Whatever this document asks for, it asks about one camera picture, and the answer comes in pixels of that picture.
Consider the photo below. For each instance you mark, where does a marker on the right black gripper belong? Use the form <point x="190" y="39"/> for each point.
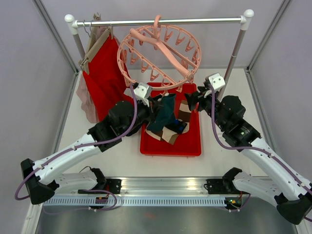
<point x="193" y="98"/>

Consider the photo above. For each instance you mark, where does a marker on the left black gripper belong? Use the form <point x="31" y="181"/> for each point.
<point x="151" y="116"/>

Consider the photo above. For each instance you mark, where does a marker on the teal christmas sock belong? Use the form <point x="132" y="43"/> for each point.
<point x="165" y="114"/>

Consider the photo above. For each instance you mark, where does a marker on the pink round clip hanger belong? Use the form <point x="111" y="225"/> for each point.
<point x="177" y="41"/>

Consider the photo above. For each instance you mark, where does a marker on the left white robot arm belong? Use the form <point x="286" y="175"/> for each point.
<point x="46" y="177"/>

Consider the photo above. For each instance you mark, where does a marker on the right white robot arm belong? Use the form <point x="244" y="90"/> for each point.
<point x="289" y="192"/>

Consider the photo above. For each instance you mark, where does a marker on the beige clip hanger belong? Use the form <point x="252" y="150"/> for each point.
<point x="97" y="37"/>

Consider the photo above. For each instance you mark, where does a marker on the brown beige striped sock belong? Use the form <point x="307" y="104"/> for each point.
<point x="167" y="134"/>

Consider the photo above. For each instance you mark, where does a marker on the red plastic tray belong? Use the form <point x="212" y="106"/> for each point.
<point x="187" y="145"/>

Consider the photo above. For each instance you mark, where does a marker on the red hanging cloth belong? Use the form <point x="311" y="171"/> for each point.
<point x="105" y="81"/>

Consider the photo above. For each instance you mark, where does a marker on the pink hanging garment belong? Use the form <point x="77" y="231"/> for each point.
<point x="87" y="104"/>

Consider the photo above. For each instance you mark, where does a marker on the metal clothes rack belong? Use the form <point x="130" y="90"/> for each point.
<point x="149" y="31"/>

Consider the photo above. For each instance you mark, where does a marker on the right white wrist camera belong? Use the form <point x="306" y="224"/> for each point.
<point x="217" y="82"/>

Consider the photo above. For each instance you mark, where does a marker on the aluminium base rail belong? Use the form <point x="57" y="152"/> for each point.
<point x="212" y="185"/>

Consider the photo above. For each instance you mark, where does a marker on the aluminium frame post right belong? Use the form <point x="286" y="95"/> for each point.
<point x="274" y="23"/>

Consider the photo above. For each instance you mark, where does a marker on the aluminium frame post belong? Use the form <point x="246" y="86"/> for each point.
<point x="274" y="23"/>
<point x="52" y="28"/>

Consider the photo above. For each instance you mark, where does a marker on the white slotted cable duct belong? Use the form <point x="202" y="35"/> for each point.
<point x="171" y="201"/>

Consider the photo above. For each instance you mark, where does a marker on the aluminium frame post left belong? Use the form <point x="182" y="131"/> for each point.
<point x="52" y="28"/>

